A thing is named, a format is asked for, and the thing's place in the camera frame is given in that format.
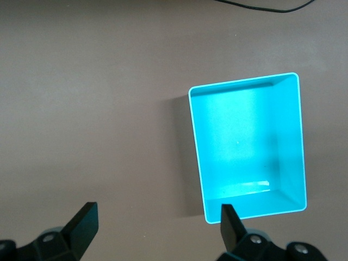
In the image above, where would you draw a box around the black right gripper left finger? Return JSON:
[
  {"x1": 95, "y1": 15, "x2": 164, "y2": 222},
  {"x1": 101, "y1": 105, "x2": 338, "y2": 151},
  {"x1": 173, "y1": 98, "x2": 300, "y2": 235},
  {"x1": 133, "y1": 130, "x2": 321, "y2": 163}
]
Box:
[{"x1": 0, "y1": 201, "x2": 98, "y2": 261}]

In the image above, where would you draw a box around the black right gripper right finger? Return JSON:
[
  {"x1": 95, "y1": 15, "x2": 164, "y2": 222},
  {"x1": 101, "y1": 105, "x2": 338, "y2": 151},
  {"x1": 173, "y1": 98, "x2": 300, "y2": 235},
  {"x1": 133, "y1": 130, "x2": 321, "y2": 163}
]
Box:
[{"x1": 219, "y1": 203, "x2": 330, "y2": 261}]

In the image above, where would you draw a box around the teal plastic bin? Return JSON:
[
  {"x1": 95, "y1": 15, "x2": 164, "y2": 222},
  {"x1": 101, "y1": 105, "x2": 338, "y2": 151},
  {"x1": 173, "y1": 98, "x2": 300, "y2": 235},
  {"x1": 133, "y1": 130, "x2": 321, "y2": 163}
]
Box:
[{"x1": 188, "y1": 72, "x2": 308, "y2": 225}]

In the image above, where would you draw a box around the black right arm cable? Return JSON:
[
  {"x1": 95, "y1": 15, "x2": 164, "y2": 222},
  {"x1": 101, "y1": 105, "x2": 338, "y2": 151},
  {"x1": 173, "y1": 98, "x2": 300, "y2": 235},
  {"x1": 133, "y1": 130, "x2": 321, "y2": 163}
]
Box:
[{"x1": 217, "y1": 0, "x2": 313, "y2": 13}]

